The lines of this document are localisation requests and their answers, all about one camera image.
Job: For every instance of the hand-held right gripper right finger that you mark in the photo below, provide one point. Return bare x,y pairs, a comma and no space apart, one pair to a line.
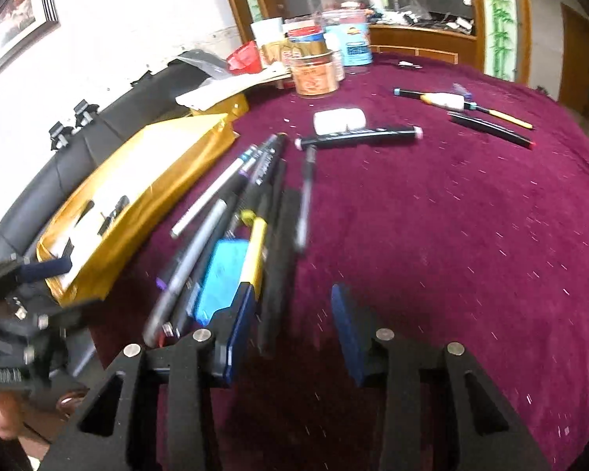
348,333

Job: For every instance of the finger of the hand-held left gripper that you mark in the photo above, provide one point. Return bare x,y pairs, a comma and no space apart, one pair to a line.
46,267

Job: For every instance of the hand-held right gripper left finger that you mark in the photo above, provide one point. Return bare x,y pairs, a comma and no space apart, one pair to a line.
238,326

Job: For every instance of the blue eraser box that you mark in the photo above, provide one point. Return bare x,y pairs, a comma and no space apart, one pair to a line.
221,279

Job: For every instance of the long black marker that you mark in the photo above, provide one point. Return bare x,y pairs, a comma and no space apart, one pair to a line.
274,265

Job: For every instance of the yellow black pen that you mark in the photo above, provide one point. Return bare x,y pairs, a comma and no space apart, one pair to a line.
255,250

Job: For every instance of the silver pen purple band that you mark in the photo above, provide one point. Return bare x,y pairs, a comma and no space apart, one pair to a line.
186,265

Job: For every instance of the white pen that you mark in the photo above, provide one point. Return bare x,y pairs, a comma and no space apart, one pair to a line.
206,201

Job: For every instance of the clear ballpoint pen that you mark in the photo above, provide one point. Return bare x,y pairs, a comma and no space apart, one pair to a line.
305,196

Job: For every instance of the gold cardboard box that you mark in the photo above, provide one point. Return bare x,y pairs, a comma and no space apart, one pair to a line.
142,157

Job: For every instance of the black marker white caps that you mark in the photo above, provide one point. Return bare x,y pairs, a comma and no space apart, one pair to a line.
363,135

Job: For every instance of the person's left hand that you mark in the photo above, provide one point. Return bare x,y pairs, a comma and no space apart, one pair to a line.
4,417

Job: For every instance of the maroon tablecloth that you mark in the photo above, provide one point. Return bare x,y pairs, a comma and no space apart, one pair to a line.
422,255

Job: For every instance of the black leather sofa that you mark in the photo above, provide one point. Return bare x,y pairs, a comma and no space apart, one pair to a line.
78,157

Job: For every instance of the black binder clip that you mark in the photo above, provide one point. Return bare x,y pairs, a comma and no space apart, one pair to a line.
86,113
61,135

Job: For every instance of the white eraser block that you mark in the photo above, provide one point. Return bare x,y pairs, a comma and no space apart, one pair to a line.
338,120

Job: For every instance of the gold box lid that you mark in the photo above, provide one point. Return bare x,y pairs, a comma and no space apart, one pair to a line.
226,105

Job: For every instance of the stack of white paper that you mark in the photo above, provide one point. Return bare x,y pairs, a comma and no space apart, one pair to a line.
226,88

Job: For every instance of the black marker blue cap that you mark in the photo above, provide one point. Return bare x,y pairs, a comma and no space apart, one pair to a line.
410,93

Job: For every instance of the black marker red cap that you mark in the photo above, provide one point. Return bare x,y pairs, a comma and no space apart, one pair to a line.
491,128

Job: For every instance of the white glue bottle orange cap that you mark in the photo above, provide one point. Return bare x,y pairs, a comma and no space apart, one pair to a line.
446,101

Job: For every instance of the clear jar orange label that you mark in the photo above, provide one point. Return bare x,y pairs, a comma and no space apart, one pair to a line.
316,76

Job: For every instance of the clear blue wrapper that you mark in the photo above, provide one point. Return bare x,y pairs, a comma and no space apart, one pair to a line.
462,89

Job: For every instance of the red plastic cup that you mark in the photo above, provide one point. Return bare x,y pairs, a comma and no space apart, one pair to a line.
243,56

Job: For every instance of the clear jar blue label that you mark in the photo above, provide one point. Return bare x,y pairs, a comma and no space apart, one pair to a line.
353,41

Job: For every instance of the jar with red blue lid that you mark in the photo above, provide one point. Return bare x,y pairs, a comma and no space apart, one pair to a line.
307,39

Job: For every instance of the wooden cabinet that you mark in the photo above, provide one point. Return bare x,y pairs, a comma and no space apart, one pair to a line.
422,37

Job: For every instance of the bamboo painting panel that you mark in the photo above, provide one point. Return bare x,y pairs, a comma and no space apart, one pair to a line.
498,19

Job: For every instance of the wooden door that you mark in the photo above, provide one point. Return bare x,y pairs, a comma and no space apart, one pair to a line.
576,59

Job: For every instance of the framed wall picture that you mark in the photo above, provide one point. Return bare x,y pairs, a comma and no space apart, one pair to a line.
14,19

